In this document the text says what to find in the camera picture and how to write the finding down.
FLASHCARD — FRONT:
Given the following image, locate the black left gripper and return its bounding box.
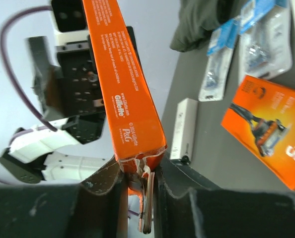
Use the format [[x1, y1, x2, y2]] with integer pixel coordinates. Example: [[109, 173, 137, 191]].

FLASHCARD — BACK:
[[27, 26, 138, 119]]

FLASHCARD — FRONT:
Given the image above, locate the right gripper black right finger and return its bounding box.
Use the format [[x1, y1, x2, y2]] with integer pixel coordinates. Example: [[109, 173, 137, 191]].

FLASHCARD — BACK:
[[153, 153, 295, 238]]

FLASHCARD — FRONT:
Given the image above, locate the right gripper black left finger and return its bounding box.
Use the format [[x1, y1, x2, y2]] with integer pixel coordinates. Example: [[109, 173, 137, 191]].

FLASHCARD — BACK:
[[0, 159, 128, 238]]

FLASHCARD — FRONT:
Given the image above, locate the orange Gillette Fusion5 box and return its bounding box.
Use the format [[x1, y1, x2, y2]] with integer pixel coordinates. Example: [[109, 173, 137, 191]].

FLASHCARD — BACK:
[[221, 75, 295, 191]]

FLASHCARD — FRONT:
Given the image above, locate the blue razor blister pack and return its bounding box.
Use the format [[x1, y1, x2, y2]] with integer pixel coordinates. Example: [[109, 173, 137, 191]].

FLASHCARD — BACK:
[[238, 0, 293, 82], [198, 16, 240, 102]]

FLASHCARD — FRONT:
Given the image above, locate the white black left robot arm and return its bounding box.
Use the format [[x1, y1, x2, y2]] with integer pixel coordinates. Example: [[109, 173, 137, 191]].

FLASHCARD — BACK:
[[0, 36, 107, 184]]

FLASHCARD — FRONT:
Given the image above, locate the slim white H' box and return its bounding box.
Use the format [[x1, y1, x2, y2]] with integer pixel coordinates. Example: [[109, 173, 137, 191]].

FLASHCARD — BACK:
[[170, 98, 198, 165]]

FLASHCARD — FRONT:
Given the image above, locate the olive green cloth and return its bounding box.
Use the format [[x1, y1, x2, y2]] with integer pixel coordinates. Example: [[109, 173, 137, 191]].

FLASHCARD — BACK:
[[169, 0, 245, 53]]

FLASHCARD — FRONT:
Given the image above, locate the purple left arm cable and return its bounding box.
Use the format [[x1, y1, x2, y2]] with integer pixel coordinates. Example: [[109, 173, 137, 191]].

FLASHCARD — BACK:
[[0, 5, 59, 186]]

